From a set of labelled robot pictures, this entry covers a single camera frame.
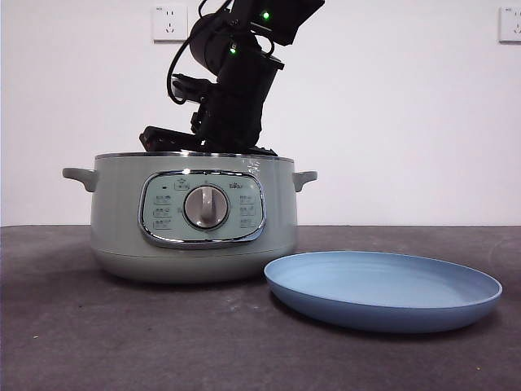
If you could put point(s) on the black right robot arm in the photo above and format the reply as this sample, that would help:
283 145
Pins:
240 102

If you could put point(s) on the pale green electric steamer pot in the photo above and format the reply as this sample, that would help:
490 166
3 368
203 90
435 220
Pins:
118 203

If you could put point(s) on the blue round plate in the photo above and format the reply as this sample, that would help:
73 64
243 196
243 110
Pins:
366 313

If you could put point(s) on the white wall socket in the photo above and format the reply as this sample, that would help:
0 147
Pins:
510 24
165 24

